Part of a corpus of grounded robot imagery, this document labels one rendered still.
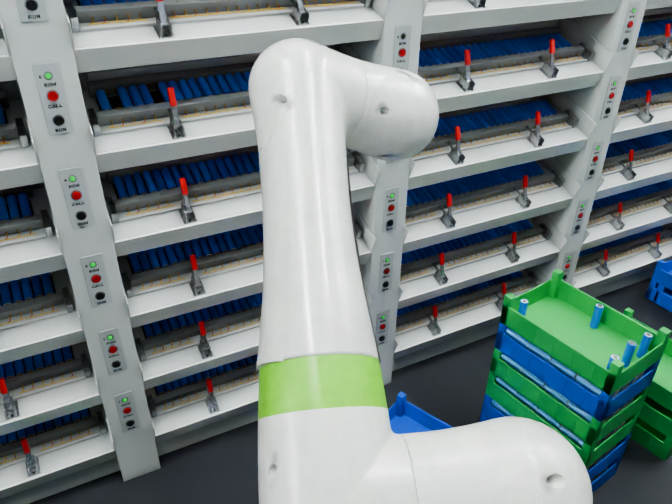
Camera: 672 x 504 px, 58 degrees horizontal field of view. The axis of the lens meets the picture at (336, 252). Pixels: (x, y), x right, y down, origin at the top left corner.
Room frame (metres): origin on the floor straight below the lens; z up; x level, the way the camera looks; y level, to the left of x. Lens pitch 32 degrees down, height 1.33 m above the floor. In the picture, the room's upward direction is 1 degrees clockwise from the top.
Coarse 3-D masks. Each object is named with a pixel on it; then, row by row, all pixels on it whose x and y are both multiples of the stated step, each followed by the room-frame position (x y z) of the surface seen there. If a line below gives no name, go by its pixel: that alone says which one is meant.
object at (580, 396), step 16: (512, 352) 1.12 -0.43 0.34; (528, 352) 1.09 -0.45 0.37; (528, 368) 1.08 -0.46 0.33; (544, 368) 1.05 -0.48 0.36; (656, 368) 1.04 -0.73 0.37; (560, 384) 1.01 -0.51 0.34; (576, 384) 0.98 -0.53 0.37; (640, 384) 1.01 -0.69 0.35; (576, 400) 0.98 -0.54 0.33; (592, 400) 0.95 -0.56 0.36; (608, 400) 0.93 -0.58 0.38; (624, 400) 0.98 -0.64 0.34; (592, 416) 0.94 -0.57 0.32
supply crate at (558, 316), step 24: (552, 288) 1.27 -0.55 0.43; (576, 288) 1.23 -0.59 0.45; (504, 312) 1.16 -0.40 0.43; (528, 312) 1.20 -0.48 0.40; (552, 312) 1.20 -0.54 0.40; (576, 312) 1.20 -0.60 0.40; (528, 336) 1.10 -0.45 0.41; (552, 336) 1.05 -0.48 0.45; (576, 336) 1.11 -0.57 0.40; (600, 336) 1.11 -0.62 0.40; (624, 336) 1.11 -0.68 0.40; (576, 360) 1.00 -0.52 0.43; (600, 360) 1.03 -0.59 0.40; (648, 360) 1.00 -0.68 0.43; (600, 384) 0.95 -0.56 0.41; (624, 384) 0.96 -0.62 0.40
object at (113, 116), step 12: (216, 96) 1.23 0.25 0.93; (228, 96) 1.23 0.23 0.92; (240, 96) 1.24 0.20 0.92; (120, 108) 1.14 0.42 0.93; (132, 108) 1.15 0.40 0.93; (144, 108) 1.15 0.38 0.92; (156, 108) 1.16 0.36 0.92; (168, 108) 1.17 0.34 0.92; (180, 108) 1.18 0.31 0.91; (192, 108) 1.19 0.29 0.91; (204, 108) 1.21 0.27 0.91; (216, 108) 1.21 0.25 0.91; (240, 108) 1.22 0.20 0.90; (108, 120) 1.12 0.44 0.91; (120, 120) 1.13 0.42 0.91; (132, 120) 1.14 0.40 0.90; (156, 120) 1.14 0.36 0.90
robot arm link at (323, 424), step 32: (288, 384) 0.38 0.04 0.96; (320, 384) 0.37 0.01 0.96; (352, 384) 0.38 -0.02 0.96; (288, 416) 0.35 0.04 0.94; (320, 416) 0.35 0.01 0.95; (352, 416) 0.35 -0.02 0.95; (384, 416) 0.37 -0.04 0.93; (288, 448) 0.33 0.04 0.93; (320, 448) 0.33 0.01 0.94; (352, 448) 0.33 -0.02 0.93; (384, 448) 0.34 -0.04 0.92; (288, 480) 0.31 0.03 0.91; (320, 480) 0.31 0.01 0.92; (352, 480) 0.31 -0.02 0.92; (384, 480) 0.31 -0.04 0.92
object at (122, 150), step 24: (96, 72) 1.21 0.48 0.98; (120, 72) 1.23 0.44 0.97; (144, 72) 1.26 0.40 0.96; (96, 120) 1.09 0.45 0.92; (144, 120) 1.15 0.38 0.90; (168, 120) 1.16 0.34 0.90; (216, 120) 1.19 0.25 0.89; (240, 120) 1.20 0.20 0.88; (96, 144) 1.07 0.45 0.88; (120, 144) 1.08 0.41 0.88; (144, 144) 1.09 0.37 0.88; (168, 144) 1.10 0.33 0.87; (192, 144) 1.13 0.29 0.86; (216, 144) 1.15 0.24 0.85; (240, 144) 1.18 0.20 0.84; (120, 168) 1.07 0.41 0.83
